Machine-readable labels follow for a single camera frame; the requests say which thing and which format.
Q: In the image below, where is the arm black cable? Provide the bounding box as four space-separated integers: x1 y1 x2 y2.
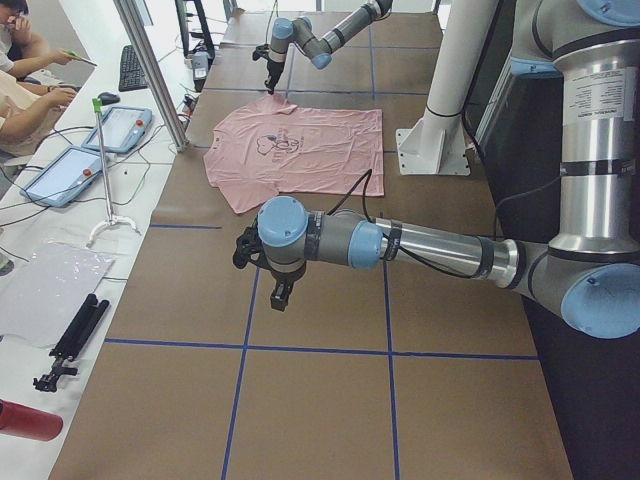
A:
327 168 564 279

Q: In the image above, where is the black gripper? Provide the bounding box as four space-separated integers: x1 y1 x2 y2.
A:
269 260 306 311
264 49 284 95

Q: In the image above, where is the silver reacher grabber tool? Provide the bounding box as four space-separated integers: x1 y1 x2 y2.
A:
86 97 141 248

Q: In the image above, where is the black folded tripod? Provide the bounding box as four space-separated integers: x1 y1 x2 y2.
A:
33 293 110 393

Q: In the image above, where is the black keyboard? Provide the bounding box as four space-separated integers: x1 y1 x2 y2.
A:
118 45 148 92

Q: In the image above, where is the black computer mouse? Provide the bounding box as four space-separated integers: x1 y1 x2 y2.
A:
97 92 120 105

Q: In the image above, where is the near blue teach pendant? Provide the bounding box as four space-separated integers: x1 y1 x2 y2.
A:
21 146 102 208

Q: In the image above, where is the pink Snoopy t-shirt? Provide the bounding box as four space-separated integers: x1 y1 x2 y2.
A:
204 94 384 214

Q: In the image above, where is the aluminium frame post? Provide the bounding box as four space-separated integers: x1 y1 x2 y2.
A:
113 0 189 153

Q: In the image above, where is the far blue teach pendant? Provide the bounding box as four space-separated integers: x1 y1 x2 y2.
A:
101 105 153 154

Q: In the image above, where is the wrist black camera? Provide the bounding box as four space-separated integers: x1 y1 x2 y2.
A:
232 226 268 269
252 43 270 61

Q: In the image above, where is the blue teach pendant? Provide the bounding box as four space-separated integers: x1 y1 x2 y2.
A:
21 146 102 208
101 105 153 154

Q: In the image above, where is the red bottle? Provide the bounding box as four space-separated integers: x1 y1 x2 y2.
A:
1 400 63 441

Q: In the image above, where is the seated person in beige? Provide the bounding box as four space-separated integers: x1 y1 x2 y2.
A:
1 72 77 156

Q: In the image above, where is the seated person in white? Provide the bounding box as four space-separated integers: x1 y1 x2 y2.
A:
1 0 74 79

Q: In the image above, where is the white plastic sheet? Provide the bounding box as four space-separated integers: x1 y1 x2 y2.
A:
1 242 115 347

